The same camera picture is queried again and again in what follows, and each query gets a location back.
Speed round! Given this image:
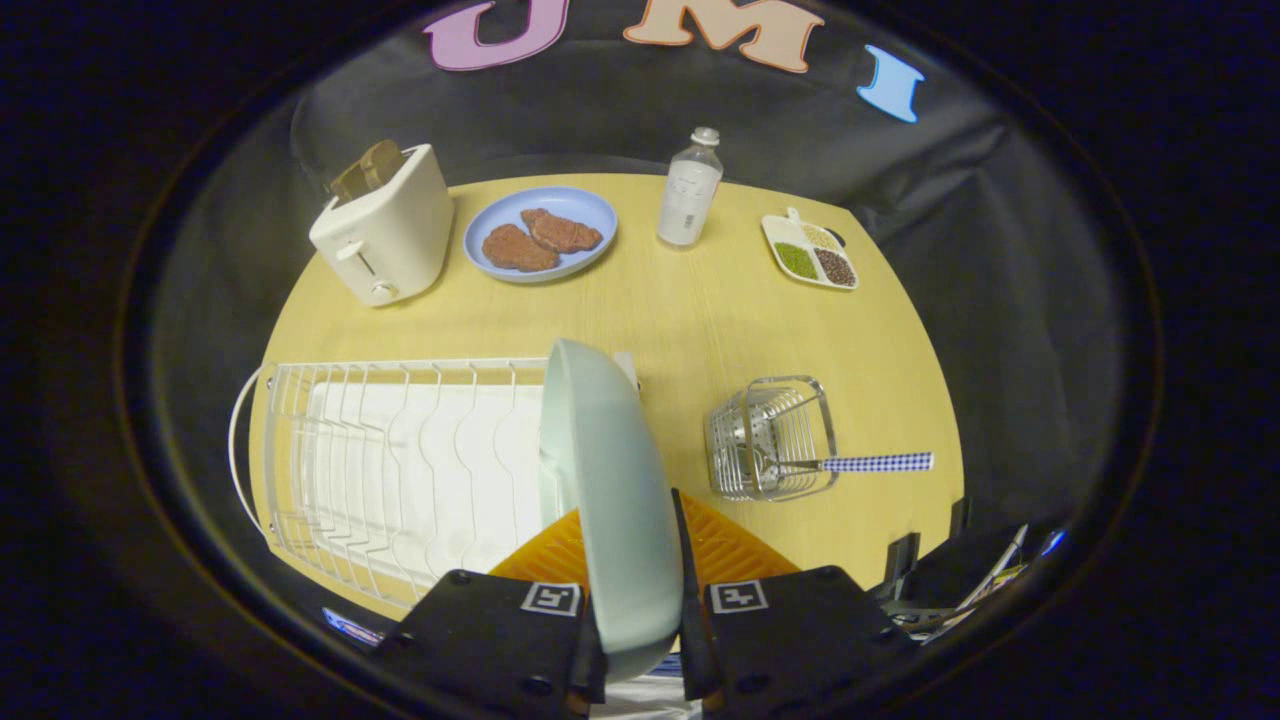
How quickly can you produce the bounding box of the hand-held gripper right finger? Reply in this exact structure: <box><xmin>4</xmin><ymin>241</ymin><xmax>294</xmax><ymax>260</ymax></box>
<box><xmin>671</xmin><ymin>488</ymin><xmax>916</xmax><ymax>717</ymax></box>

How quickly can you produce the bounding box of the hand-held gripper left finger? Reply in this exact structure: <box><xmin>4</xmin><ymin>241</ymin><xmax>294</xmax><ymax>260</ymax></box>
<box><xmin>375</xmin><ymin>507</ymin><xmax>608</xmax><ymax>718</ymax></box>

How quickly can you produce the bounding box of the white wire dish rack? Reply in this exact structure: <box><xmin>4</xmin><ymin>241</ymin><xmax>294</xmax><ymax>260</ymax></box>
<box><xmin>228</xmin><ymin>351</ymin><xmax>641</xmax><ymax>609</ymax></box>

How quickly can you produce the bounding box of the spoon with blue checkered handle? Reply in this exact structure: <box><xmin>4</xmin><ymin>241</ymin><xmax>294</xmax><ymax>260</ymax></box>
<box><xmin>752</xmin><ymin>451</ymin><xmax>935</xmax><ymax>476</ymax></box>

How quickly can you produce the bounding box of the silver wire basket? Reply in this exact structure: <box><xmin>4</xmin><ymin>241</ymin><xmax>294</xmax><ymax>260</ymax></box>
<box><xmin>706</xmin><ymin>376</ymin><xmax>839</xmax><ymax>502</ymax></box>

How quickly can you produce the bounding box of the pale green plate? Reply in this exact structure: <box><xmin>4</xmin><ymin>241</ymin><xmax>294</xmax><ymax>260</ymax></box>
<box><xmin>539</xmin><ymin>338</ymin><xmax>686</xmax><ymax>684</ymax></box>

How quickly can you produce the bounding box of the white divided dish with beans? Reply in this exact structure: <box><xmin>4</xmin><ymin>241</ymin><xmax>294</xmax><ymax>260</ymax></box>
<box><xmin>761</xmin><ymin>207</ymin><xmax>860</xmax><ymax>291</ymax></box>

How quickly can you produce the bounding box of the blue plate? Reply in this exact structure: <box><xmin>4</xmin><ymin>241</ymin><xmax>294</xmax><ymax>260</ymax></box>
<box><xmin>463</xmin><ymin>186</ymin><xmax>619</xmax><ymax>285</ymax></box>

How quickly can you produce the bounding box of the white drip tray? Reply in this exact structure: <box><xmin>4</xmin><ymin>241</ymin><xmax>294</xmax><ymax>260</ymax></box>
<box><xmin>300</xmin><ymin>380</ymin><xmax>561</xmax><ymax>581</ymax></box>

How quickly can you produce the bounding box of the brown meat patty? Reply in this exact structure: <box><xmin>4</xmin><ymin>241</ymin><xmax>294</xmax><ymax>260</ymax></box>
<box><xmin>520</xmin><ymin>207</ymin><xmax>605</xmax><ymax>254</ymax></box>
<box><xmin>482</xmin><ymin>223</ymin><xmax>561</xmax><ymax>273</ymax></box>

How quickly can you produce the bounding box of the cream toaster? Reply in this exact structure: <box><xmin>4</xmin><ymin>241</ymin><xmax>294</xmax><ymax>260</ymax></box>
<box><xmin>309</xmin><ymin>144</ymin><xmax>456</xmax><ymax>308</ymax></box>

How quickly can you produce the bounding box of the clear plastic bottle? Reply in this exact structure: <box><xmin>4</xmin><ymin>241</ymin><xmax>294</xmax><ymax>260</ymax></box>
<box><xmin>656</xmin><ymin>126</ymin><xmax>724</xmax><ymax>248</ymax></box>

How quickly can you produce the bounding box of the brown toast slice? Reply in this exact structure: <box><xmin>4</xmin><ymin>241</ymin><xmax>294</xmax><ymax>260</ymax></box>
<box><xmin>330</xmin><ymin>139</ymin><xmax>407</xmax><ymax>206</ymax></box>

